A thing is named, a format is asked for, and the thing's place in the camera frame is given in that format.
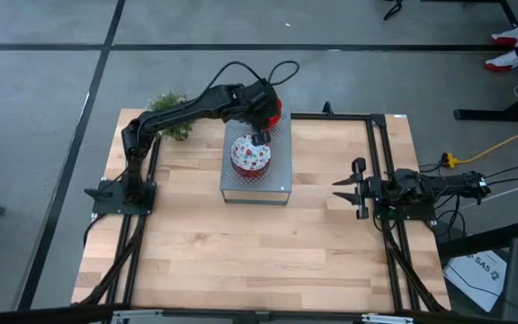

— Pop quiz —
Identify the black aluminium rig frame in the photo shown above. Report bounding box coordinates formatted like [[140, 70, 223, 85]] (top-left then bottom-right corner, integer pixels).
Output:
[[72, 101, 451, 316]]

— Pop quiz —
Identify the artificial green potted plant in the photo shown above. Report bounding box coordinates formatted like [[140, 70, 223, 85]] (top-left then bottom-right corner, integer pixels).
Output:
[[146, 91, 197, 142]]

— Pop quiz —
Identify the white printed paper sheet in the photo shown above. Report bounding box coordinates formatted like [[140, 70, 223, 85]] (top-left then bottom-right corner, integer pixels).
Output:
[[442, 249, 508, 314]]

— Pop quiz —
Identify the plain red plastic bowl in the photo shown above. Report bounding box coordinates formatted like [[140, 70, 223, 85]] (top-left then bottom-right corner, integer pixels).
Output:
[[263, 98, 284, 132]]

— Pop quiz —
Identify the person's foot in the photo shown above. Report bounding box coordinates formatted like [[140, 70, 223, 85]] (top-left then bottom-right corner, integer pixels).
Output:
[[491, 26, 518, 49], [483, 49, 518, 73]]

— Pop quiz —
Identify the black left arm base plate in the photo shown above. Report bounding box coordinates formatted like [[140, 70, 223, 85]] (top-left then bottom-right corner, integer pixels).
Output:
[[85, 179, 157, 216]]

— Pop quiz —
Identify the black left wrist camera cable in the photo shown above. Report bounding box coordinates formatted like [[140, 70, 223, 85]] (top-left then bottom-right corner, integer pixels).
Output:
[[202, 59, 300, 98]]

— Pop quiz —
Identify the black desk leg frame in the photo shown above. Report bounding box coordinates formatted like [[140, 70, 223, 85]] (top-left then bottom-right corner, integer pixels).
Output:
[[454, 0, 518, 123]]

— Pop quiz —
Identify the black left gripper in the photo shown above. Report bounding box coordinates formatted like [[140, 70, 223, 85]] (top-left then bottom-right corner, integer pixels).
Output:
[[243, 79, 281, 147]]

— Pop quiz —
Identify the silver metal bracket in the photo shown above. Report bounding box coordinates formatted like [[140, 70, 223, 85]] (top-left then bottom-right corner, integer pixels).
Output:
[[361, 312, 415, 324], [110, 309, 164, 324]]

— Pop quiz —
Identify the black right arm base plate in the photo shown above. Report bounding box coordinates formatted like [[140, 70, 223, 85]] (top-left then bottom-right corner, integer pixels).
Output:
[[372, 184, 438, 221]]

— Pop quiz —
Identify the black crossbar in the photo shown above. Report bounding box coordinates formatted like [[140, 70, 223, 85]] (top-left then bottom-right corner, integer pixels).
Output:
[[0, 304, 518, 324]]

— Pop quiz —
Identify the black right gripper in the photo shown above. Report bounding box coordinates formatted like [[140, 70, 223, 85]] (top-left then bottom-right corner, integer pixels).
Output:
[[332, 157, 384, 221]]

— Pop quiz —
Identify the black desk foot bar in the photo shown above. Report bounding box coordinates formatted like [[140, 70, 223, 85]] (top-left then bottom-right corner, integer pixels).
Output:
[[436, 219, 518, 261]]

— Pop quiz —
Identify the grey perforated metal shelf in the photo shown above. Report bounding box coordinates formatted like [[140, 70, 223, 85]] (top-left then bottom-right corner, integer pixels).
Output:
[[219, 105, 293, 206]]

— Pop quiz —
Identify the yellow extension cord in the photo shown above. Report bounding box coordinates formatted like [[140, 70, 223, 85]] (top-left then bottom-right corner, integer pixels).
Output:
[[441, 119, 518, 169]]

